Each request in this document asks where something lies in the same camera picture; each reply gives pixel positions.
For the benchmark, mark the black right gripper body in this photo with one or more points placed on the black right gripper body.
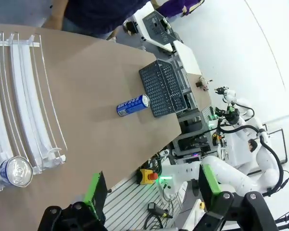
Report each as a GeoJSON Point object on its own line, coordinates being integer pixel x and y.
{"type": "Point", "coordinates": [232, 117]}

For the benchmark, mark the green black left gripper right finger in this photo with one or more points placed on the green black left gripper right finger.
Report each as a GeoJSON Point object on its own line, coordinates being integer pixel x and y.
{"type": "Point", "coordinates": [209, 183]}

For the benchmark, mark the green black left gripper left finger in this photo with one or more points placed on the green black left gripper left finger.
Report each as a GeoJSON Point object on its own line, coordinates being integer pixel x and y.
{"type": "Point", "coordinates": [97, 192]}

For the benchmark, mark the blue soda can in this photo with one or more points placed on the blue soda can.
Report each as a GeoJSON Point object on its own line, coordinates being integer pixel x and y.
{"type": "Point", "coordinates": [132, 106]}
{"type": "Point", "coordinates": [17, 171]}

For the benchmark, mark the person bare forearm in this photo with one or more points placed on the person bare forearm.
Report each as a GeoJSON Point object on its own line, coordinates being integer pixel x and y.
{"type": "Point", "coordinates": [55, 20]}

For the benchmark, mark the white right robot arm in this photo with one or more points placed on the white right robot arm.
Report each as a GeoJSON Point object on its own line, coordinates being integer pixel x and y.
{"type": "Point", "coordinates": [231, 173]}

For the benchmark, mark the clear plastic can dispenser rack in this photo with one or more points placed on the clear plastic can dispenser rack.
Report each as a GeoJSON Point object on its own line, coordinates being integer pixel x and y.
{"type": "Point", "coordinates": [21, 96]}

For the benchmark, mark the white controller box green light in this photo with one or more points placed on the white controller box green light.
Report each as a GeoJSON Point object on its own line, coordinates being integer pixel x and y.
{"type": "Point", "coordinates": [171, 184]}

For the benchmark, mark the yellow red emergency stop button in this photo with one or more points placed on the yellow red emergency stop button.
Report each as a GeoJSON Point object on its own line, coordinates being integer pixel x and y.
{"type": "Point", "coordinates": [147, 176]}

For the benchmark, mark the black yellow handheld scanner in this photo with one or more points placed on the black yellow handheld scanner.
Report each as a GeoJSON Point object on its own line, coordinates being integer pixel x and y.
{"type": "Point", "coordinates": [159, 209]}

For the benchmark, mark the white cabinet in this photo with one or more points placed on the white cabinet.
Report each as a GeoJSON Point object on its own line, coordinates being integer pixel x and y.
{"type": "Point", "coordinates": [186, 57]}

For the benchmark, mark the black perforated plastic basket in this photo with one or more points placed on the black perforated plastic basket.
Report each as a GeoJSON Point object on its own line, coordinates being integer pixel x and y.
{"type": "Point", "coordinates": [159, 89]}

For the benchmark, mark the black perforated crate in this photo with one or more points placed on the black perforated crate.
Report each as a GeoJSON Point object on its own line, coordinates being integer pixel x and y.
{"type": "Point", "coordinates": [157, 27]}

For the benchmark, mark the person in purple clothes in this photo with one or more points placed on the person in purple clothes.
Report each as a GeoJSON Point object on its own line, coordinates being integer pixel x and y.
{"type": "Point", "coordinates": [178, 6]}

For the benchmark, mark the person torso dark blue shirt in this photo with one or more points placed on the person torso dark blue shirt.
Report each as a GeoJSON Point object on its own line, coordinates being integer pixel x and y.
{"type": "Point", "coordinates": [98, 14]}

